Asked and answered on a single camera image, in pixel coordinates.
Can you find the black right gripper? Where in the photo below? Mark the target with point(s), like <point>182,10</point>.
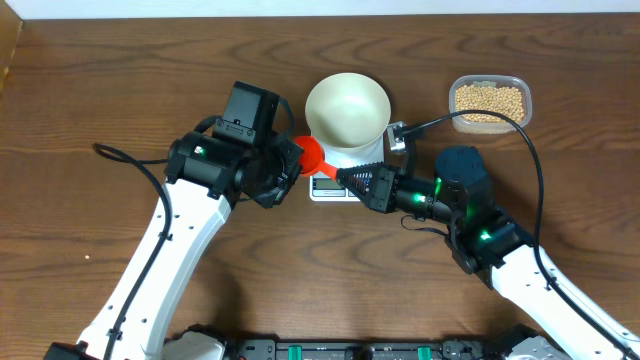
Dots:
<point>381,190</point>

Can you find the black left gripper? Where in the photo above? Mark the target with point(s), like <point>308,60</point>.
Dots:
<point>291,169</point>

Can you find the red measuring scoop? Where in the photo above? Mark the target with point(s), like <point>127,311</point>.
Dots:
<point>312,159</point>

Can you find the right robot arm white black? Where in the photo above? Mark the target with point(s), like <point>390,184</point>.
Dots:
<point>487,242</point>

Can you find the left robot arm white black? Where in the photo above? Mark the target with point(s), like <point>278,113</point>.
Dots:
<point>226,159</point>

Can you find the white digital kitchen scale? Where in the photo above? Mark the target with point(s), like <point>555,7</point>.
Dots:
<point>322,189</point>

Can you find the cream bowl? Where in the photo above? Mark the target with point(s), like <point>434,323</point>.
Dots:
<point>347,110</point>

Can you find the soybeans in container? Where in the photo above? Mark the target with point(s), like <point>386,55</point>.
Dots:
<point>505,100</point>

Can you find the clear plastic container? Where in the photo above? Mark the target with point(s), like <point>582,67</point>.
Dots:
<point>487,124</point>

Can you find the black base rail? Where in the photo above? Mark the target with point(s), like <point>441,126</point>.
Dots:
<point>199,342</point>

